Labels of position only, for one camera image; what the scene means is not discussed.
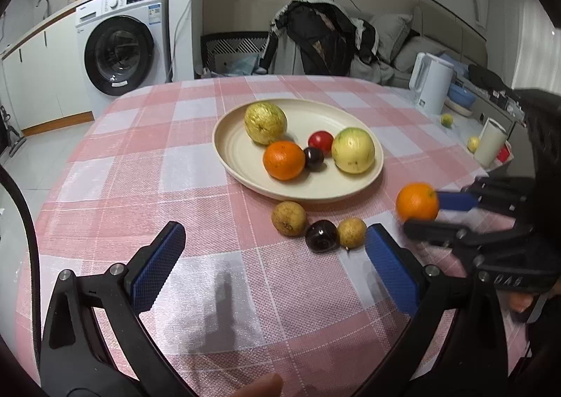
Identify white base cabinets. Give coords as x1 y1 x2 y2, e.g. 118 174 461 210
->
0 9 95 137

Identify small brown fruit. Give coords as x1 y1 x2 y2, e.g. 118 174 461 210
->
337 217 367 249
271 201 307 236

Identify person's left hand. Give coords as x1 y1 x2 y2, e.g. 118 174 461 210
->
228 373 284 397

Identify grey sofa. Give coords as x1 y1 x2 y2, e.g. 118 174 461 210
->
351 7 488 86

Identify black patterned basket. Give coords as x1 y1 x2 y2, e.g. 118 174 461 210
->
201 32 270 78

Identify orange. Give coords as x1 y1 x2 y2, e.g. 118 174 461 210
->
263 141 306 181
396 182 440 222

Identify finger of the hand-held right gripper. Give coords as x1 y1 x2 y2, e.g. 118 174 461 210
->
403 219 535 255
434 175 536 216

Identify black jacket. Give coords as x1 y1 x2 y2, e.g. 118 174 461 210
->
258 0 378 75

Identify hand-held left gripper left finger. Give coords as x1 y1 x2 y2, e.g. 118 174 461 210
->
39 222 187 397

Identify cream round plate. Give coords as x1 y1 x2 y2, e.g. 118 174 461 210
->
212 99 385 203

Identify dark plum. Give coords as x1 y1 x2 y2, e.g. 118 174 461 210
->
304 147 325 170
305 220 339 253

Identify large yellow fruit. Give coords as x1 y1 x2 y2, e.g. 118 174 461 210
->
244 102 288 146
331 127 377 174

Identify person's right hand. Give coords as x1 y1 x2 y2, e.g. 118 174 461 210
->
504 289 546 323

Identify grey stick vacuum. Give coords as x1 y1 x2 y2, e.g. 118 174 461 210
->
0 105 26 157

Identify red tomato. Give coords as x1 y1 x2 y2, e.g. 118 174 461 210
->
307 130 334 152

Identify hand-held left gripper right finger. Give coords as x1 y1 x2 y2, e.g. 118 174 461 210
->
364 224 511 397

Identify blue bowl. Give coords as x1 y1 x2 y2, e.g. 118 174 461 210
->
447 83 476 108

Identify pink checked tablecloth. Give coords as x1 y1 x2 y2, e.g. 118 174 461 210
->
15 75 533 397

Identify grey pillow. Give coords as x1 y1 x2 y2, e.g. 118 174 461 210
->
372 13 415 62
392 35 461 73

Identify white washing machine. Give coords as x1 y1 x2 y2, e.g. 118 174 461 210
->
74 0 171 115

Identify black cloth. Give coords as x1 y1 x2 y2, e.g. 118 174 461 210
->
467 64 514 93

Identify white electric kettle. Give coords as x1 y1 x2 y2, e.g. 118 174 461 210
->
409 52 455 116

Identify black cable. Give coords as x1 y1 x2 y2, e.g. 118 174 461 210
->
0 167 45 319

